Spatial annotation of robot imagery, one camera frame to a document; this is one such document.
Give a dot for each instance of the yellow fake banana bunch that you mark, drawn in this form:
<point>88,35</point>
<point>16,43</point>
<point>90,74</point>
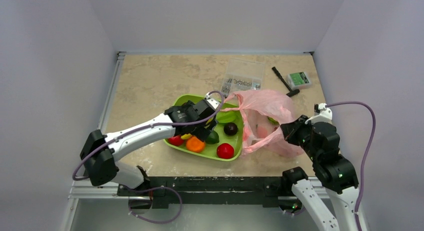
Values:
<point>186,136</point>

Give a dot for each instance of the green plastic tray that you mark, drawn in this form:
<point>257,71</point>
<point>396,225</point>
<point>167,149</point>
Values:
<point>210,150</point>

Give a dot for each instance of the orange fake fruit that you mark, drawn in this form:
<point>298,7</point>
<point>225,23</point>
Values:
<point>195,145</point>

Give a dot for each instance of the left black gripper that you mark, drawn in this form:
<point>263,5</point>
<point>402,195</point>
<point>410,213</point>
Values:
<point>201,132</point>

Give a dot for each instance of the red fake apple right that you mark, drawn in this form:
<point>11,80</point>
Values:
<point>225,151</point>

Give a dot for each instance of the red fake apple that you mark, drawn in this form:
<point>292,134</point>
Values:
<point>176,141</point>
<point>225,151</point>

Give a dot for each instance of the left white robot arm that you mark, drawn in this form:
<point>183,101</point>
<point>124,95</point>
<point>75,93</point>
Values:
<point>102,153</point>

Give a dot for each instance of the small green labelled box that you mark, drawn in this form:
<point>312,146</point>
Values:
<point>299,80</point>

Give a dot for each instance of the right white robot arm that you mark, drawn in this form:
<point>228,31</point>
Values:
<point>339,179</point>

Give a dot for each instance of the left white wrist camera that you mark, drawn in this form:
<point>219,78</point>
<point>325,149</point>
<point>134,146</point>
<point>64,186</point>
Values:
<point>212,101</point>

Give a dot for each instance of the pink plastic bag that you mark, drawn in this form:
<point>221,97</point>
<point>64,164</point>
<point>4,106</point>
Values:
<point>255,106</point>

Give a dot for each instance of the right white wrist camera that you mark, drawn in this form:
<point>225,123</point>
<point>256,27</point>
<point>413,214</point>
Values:
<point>322,113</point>

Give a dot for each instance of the clear plastic screw box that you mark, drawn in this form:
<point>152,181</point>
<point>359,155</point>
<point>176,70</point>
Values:
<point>242,75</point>

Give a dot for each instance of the green fake starfruit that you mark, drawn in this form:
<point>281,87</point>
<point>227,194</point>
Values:
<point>224,117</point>

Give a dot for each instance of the black T-handle tool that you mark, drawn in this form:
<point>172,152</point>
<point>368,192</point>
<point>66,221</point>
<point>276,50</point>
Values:
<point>291,92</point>

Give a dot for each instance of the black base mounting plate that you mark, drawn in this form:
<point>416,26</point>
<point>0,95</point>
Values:
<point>267,191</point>

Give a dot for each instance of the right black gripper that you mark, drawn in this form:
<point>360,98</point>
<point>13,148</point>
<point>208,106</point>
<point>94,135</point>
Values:
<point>289,130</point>

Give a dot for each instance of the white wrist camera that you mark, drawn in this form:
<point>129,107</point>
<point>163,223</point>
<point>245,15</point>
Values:
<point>212,101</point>
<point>322,113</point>

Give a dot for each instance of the dark green fake avocado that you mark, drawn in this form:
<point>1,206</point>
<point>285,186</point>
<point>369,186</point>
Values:
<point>213,138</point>

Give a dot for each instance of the red fake apple left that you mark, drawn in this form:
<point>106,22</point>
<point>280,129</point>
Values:
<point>176,141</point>

